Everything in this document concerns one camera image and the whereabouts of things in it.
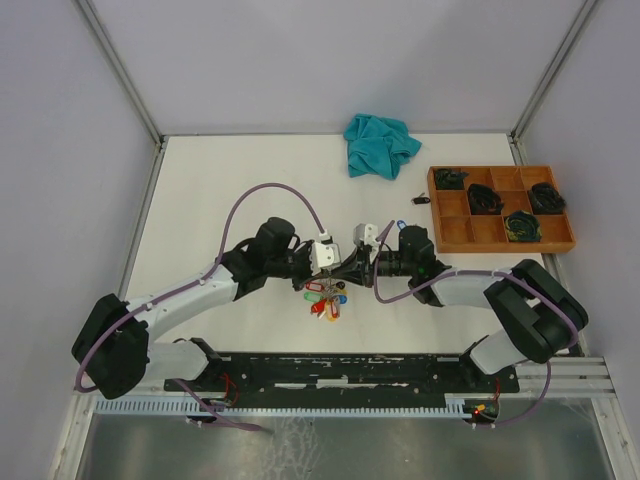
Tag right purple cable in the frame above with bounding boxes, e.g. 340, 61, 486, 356
372, 222, 581, 429

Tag black green strap bundle bottom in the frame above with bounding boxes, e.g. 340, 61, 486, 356
502, 209, 544, 245

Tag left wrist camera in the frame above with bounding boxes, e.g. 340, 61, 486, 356
309, 230, 341, 275

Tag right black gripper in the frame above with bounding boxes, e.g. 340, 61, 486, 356
330, 245, 415, 288

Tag black key tag key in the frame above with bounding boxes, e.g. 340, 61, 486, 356
411, 194, 431, 205

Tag aluminium frame rail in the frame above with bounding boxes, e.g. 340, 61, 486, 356
72, 0, 166, 146
510, 0, 601, 143

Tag purple cable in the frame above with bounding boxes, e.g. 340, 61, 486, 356
372, 222, 581, 429
74, 182, 334, 431

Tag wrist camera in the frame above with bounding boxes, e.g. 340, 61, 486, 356
309, 230, 341, 275
353, 223, 381, 262

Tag red key tag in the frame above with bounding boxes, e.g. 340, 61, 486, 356
310, 299, 326, 317

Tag white cable duct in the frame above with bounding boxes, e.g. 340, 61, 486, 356
93, 393, 476, 416

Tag wooden compartment tray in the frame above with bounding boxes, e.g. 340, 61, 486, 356
427, 165, 576, 254

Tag black strap bundle top left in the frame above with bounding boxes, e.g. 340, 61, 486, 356
432, 168, 469, 191

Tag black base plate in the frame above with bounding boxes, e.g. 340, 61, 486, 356
186, 352, 520, 410

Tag aluminium frame rail right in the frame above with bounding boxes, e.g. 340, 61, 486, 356
510, 0, 601, 143

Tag black strap bundle middle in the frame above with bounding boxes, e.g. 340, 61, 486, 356
466, 182, 506, 216

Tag aluminium frame rail left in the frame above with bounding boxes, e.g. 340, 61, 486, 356
72, 0, 166, 146

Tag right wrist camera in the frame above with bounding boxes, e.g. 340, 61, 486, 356
353, 223, 381, 262

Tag teal cloth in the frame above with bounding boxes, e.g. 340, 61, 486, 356
343, 114, 422, 181

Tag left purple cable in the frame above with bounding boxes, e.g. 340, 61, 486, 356
74, 182, 334, 431

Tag large metal keyring yellow handle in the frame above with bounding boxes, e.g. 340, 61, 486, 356
303, 277, 348, 322

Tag black strap bundle right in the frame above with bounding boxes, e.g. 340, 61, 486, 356
528, 181, 567, 214

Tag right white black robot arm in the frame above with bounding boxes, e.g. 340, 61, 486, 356
332, 224, 589, 391

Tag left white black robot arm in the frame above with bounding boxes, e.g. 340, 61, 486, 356
71, 217, 341, 400

